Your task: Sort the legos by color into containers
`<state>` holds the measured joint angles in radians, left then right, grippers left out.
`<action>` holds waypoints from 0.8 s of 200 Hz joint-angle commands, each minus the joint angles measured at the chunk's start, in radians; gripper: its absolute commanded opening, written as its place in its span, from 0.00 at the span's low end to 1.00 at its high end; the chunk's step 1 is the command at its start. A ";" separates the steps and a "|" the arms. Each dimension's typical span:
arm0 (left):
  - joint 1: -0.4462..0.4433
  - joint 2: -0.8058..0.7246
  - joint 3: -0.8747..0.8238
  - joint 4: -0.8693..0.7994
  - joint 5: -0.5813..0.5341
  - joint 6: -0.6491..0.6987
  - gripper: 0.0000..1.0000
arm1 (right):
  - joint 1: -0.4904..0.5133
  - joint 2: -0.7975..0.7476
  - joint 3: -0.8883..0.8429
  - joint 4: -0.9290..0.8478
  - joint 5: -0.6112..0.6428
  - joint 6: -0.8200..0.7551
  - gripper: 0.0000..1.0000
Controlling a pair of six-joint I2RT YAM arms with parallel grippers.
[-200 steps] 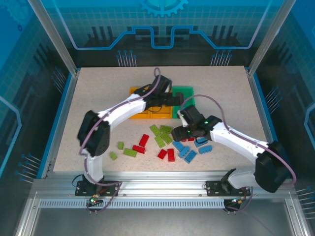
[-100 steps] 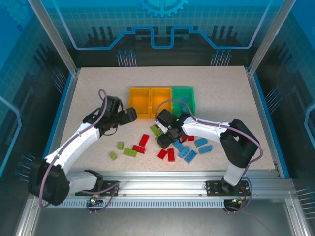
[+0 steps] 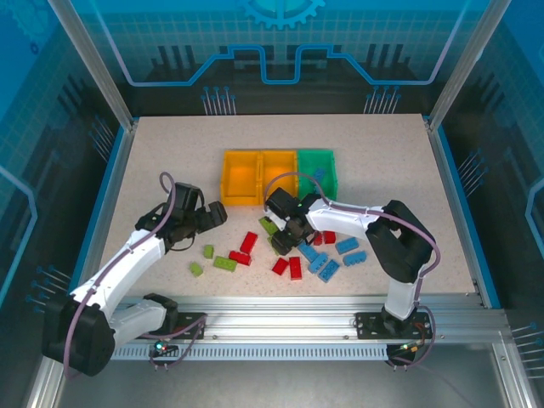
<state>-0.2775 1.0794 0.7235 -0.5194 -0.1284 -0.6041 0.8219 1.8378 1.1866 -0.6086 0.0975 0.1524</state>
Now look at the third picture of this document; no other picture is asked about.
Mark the small board with lights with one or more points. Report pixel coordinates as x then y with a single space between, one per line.
408 347
163 348

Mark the table side rail blue trim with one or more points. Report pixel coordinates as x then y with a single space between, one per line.
461 212
117 170

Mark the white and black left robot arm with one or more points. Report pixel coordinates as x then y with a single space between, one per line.
127 255

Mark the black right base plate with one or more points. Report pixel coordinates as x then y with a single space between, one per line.
370 325

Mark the long red lego brick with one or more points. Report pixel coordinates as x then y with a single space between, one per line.
296 268
249 242
239 257

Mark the green plastic bin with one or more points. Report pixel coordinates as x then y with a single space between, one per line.
308 170

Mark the small green lego brick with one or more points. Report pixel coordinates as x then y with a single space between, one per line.
196 269
208 251

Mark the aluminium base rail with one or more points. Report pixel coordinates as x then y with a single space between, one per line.
276 314

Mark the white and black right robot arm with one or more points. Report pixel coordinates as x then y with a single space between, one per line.
344 221

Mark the orange plastic bin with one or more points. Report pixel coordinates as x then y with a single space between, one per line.
278 168

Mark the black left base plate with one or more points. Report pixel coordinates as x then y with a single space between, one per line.
193 323

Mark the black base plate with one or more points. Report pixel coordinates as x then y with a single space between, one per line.
193 323
370 325

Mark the yellow plastic bin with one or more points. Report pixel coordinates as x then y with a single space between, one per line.
240 180

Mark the aluminium frame post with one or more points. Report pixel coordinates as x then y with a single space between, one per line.
463 72
98 72

